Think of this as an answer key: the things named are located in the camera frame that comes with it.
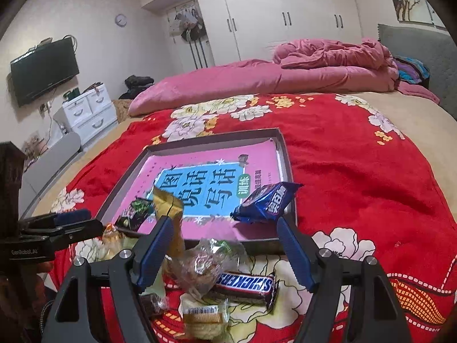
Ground black green cartoon snack packet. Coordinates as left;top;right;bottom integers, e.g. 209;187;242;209
115;197;154;232

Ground blue Oreo cookie packet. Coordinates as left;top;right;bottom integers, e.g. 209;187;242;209
230;182;302;224

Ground orange wrapped cake snack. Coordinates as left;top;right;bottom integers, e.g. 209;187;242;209
98;223;124;261

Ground gold wrapped snack stick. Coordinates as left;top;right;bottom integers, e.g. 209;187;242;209
153;186;185;258

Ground clear wrapped walnut snack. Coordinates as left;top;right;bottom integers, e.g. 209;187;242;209
170;238;248;299

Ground small dark wrapped candy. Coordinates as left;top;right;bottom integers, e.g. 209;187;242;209
139;293;170;320

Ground Snickers chocolate bar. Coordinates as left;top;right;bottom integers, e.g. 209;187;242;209
207;272;277;310

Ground dark shallow cardboard box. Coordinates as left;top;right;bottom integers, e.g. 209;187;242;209
96;129;294;255

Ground pink and blue book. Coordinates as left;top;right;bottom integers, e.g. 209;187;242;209
111;138;284;240

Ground small yellow wrapped cake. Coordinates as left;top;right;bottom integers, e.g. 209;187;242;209
179;299;230;342

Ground red floral blanket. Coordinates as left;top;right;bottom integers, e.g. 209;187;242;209
50;94;456;342

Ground white drawer cabinet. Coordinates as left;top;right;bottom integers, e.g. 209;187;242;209
53;83;118;145

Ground brown knitted blanket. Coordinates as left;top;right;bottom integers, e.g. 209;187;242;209
112;99;132;123

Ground dark clothes pile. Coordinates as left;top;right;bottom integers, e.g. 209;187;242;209
119;75;154;100

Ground pink quilt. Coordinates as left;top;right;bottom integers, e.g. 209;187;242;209
129;38;440;117

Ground colourful folded clothes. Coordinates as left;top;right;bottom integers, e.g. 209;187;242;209
394;57;430;88

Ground hanging bags and hats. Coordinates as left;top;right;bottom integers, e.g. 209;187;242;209
169;5;207;43

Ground white wardrobe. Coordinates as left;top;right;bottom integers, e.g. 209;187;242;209
140;0;362;65

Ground grey quilted headboard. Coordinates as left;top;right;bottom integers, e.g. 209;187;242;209
378;24;456;117

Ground wall mounted black television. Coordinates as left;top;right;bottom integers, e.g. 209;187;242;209
10;37;80;107

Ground round wall clock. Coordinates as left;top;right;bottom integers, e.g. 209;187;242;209
115;14;127;28

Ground floral wall painting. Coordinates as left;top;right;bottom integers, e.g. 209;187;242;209
392;0;445;29

